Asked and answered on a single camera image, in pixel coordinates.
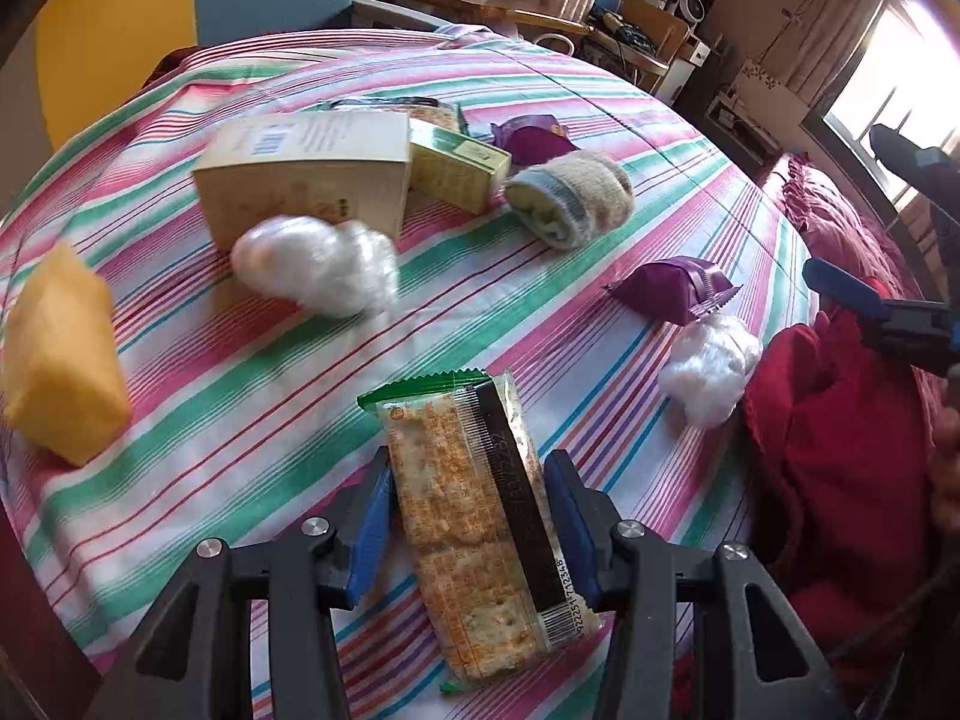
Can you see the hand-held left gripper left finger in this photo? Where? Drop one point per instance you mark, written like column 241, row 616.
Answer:
column 371, row 532

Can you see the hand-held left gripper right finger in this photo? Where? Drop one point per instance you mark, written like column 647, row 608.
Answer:
column 570, row 517

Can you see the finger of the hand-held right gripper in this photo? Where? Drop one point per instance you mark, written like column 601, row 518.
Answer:
column 900, row 154
column 847, row 289

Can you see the green-edged cracker packet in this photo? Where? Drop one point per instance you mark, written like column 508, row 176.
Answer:
column 442, row 114
column 450, row 480

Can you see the white plastic wrap ball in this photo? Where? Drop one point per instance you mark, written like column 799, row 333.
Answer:
column 300, row 262
column 705, row 375

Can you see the purple snack packet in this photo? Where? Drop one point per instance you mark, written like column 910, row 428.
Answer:
column 667, row 289
column 532, row 141

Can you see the beige cardboard box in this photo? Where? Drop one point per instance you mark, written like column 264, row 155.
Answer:
column 300, row 187

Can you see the yellow sponge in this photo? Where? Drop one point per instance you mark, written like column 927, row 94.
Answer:
column 60, row 367

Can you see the green and white box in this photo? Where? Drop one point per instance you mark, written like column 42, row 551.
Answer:
column 450, row 172

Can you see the red ruffled bedding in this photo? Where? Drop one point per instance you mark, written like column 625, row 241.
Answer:
column 832, row 225

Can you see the window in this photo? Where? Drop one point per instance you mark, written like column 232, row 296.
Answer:
column 885, row 90

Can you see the beige curtain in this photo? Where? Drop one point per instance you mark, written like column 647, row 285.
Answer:
column 832, row 37

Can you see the white low cabinet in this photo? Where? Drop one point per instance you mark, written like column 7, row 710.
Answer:
column 757, row 97

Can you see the red cloth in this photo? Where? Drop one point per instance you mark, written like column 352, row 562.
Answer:
column 825, row 450

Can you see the striped blanket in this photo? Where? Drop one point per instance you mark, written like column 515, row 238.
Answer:
column 225, row 420

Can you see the rolled beige towel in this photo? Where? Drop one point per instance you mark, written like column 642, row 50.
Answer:
column 577, row 195

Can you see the wooden side table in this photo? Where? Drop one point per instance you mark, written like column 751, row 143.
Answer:
column 510, row 15

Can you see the grey yellow blue headboard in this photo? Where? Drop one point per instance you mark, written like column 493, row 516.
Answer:
column 112, row 30

